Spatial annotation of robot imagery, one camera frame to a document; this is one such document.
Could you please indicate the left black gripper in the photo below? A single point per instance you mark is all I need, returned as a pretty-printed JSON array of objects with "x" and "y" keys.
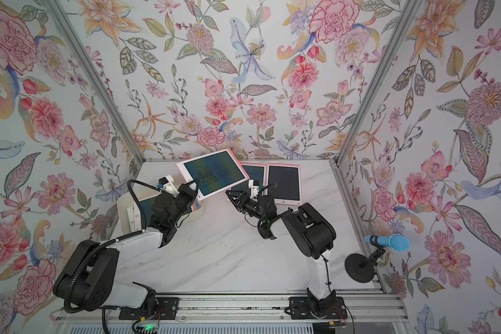
[{"x": 186, "y": 192}]

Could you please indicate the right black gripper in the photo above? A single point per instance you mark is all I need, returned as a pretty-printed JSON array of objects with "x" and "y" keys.
[{"x": 244, "y": 203}]

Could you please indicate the pink writing tablet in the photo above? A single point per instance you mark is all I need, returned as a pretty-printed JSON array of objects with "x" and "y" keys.
[
  {"x": 257, "y": 177},
  {"x": 288, "y": 180},
  {"x": 213, "y": 173}
]

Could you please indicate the cream plastic storage box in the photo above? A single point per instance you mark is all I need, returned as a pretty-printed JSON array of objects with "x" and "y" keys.
[{"x": 126, "y": 200}]

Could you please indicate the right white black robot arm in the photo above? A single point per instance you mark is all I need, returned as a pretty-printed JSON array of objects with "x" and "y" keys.
[{"x": 313, "y": 236}]

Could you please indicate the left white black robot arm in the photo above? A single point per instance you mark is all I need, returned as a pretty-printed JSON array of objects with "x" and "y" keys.
[{"x": 87, "y": 282}]

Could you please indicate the blue microphone on stand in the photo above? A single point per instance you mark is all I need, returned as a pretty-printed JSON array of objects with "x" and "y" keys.
[{"x": 361, "y": 268}]

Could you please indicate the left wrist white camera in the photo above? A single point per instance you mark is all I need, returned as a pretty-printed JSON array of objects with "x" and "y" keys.
[{"x": 166, "y": 184}]

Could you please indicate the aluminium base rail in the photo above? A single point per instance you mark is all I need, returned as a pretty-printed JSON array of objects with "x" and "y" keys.
[{"x": 365, "y": 305}]

